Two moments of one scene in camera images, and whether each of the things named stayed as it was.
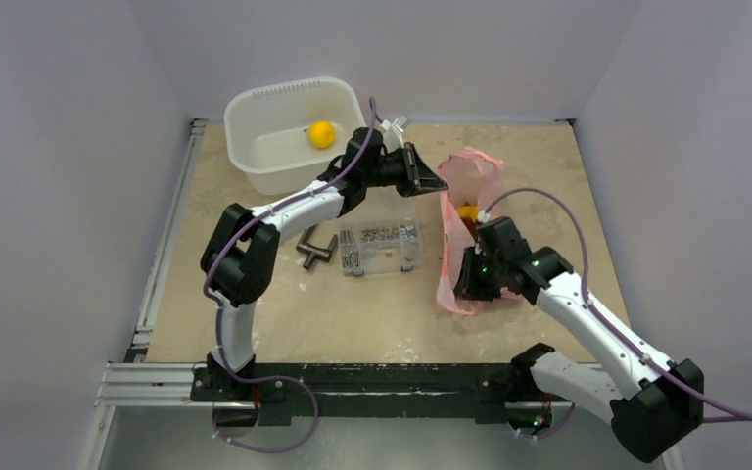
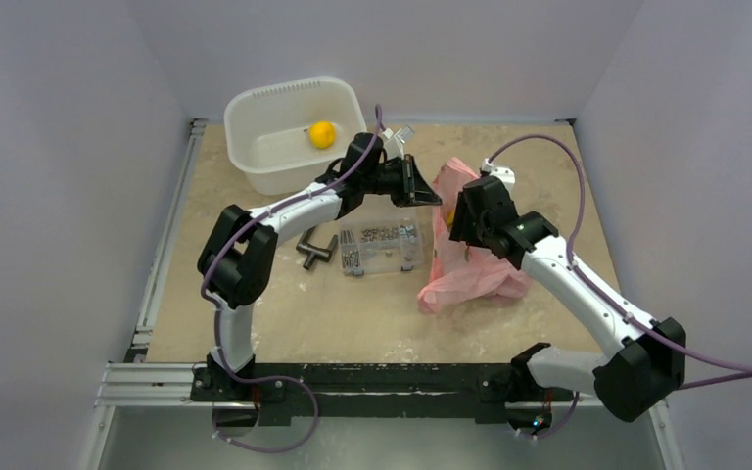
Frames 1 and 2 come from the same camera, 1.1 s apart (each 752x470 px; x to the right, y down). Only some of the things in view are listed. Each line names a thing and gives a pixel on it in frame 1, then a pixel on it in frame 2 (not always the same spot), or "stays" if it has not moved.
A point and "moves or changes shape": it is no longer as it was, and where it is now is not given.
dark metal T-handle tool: (314, 251) stays
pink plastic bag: (467, 174) moves or changes shape
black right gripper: (473, 277) to (465, 220)
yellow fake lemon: (322, 134) stays
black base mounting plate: (486, 391) stays
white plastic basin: (266, 132) stays
